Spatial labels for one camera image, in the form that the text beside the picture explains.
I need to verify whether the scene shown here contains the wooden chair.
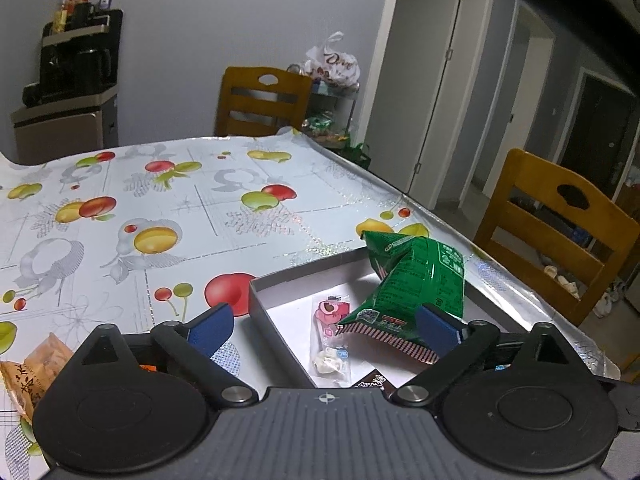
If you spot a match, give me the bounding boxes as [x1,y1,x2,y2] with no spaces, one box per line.
[214,65,314,139]
[472,148,640,329]

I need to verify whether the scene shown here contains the dark brown snack packet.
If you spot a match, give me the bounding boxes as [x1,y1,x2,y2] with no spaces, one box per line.
[349,367,399,391]

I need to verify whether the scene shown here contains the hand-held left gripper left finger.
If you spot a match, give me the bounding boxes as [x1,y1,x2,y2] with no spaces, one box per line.
[80,302,256,408]

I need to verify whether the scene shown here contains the fruit-print tablecloth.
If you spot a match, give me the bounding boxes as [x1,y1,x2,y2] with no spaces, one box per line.
[0,127,622,463]

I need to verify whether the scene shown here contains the pink bear candy packet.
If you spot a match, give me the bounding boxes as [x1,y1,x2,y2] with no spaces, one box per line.
[309,293,354,376]

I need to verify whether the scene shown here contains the black kettle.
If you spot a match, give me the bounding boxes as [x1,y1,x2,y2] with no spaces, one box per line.
[74,48,112,94]

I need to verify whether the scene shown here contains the metal trolley rack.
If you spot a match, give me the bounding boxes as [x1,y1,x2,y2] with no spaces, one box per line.
[287,62,362,149]

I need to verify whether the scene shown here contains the dark entrance door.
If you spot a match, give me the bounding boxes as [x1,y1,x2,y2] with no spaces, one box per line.
[559,72,637,197]

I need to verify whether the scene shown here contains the white door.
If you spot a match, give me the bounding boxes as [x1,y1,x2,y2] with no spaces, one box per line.
[362,0,497,197]

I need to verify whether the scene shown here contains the green tote bag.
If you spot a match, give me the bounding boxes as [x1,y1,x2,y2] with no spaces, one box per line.
[342,142,372,171]

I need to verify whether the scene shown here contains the white plastic shopping bag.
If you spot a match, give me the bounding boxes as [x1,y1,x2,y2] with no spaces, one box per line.
[302,32,361,86]

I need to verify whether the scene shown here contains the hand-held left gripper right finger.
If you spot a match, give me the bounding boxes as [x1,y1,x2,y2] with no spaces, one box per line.
[392,304,571,406]

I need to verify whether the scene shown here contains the green snack bag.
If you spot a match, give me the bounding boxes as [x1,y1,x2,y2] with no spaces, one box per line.
[337,230,469,364]

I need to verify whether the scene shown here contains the white shallow cardboard box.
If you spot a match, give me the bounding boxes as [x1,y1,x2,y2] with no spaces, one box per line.
[248,247,532,391]

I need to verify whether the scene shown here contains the brown paper snack packet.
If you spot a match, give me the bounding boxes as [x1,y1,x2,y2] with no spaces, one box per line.
[0,334,77,424]

